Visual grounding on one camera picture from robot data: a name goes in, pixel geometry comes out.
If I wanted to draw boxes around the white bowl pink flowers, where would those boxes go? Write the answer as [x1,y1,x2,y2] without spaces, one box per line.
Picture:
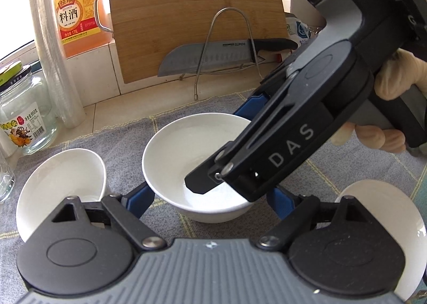
[142,113,252,224]

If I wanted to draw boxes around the gloved right hand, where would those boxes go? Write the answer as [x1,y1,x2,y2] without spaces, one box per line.
[330,49,426,154]

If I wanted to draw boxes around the grey green checked cloth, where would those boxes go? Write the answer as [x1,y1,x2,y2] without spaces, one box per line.
[1,91,426,303]

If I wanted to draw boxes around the white blue salt bag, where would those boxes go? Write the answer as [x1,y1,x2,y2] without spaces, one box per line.
[285,12,323,46]

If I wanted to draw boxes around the tall plastic wrap roll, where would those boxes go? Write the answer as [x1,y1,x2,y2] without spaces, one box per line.
[29,0,85,129]

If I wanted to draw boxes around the clear glass mug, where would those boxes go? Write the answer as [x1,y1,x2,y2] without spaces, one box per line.
[0,153,15,204]

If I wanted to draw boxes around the glass jar green lid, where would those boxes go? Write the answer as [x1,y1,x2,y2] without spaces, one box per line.
[1,65,57,155]

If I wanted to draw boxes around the bamboo cutting board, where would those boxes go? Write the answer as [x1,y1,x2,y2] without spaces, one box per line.
[109,0,288,84]

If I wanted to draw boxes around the orange cooking wine jug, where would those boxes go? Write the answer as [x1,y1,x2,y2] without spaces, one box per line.
[54,0,112,58]

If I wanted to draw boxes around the metal wire board stand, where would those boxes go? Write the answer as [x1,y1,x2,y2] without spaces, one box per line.
[175,7,260,101]

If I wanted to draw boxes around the santoku knife black handle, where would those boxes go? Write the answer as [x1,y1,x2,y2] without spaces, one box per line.
[158,38,298,77]

